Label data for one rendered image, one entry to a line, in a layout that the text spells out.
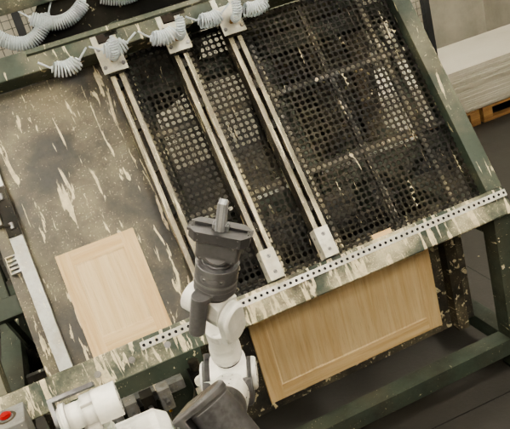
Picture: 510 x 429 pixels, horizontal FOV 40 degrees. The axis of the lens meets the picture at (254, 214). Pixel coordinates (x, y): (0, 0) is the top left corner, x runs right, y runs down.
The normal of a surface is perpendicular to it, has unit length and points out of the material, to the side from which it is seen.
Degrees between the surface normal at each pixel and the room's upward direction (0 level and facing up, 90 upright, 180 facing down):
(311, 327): 90
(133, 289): 60
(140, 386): 90
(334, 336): 90
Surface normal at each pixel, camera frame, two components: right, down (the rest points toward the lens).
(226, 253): -0.17, 0.53
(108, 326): 0.17, -0.22
